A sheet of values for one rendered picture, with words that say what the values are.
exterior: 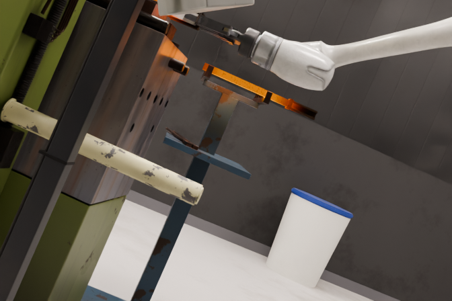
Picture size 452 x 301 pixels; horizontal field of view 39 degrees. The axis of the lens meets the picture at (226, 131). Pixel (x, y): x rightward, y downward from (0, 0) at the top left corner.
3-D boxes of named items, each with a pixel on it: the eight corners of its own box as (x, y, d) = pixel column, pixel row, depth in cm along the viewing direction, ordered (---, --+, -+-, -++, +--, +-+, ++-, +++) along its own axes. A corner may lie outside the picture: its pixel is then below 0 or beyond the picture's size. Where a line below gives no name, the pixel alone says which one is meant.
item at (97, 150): (196, 207, 131) (206, 183, 131) (193, 209, 126) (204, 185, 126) (8, 121, 135) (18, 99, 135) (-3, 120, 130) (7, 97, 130)
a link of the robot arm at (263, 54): (269, 72, 170) (249, 64, 170) (283, 41, 170) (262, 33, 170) (269, 68, 161) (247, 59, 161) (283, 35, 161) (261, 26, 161)
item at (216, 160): (237, 168, 243) (239, 163, 243) (249, 180, 203) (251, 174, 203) (165, 137, 240) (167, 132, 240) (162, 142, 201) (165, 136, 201)
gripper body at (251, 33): (249, 56, 161) (216, 42, 162) (251, 61, 170) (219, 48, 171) (261, 29, 161) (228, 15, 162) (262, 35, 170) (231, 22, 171)
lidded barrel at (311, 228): (308, 275, 487) (339, 206, 487) (330, 297, 440) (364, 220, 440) (253, 254, 477) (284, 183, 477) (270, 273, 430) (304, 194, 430)
